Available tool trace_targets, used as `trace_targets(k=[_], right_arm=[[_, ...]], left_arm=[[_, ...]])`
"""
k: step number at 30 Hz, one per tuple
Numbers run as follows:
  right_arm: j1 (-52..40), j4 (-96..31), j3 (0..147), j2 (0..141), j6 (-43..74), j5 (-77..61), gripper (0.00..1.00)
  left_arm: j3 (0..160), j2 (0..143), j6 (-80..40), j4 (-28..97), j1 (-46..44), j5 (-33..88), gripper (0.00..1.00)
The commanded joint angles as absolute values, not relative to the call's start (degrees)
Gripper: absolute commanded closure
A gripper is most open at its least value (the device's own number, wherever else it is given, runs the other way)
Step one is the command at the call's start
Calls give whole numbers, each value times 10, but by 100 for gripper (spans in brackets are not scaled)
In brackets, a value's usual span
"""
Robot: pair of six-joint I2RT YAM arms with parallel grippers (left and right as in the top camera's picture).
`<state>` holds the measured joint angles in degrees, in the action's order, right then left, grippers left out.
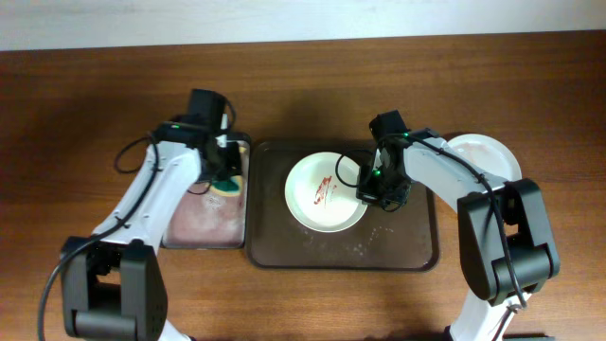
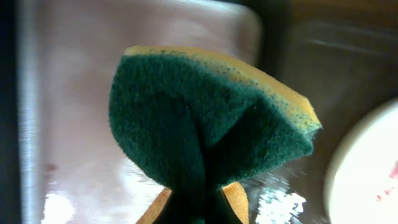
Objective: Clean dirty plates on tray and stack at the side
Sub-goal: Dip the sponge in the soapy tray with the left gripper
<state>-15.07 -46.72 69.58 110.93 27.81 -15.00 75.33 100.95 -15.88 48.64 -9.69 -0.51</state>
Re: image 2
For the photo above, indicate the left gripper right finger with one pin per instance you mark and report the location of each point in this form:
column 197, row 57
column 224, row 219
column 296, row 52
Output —
column 218, row 210

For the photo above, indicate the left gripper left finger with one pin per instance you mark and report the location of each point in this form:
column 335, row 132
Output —
column 179, row 209

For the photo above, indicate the green and yellow sponge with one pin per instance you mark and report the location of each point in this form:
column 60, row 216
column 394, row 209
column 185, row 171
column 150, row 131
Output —
column 196, row 121

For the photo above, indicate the white plate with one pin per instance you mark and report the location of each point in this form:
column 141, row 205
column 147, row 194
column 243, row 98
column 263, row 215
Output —
column 361, row 181

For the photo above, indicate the small black sponge tray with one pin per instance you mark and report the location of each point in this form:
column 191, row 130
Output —
column 72, row 170

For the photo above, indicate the large brown serving tray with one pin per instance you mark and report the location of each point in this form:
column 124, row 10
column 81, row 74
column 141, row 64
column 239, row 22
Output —
column 341, row 55

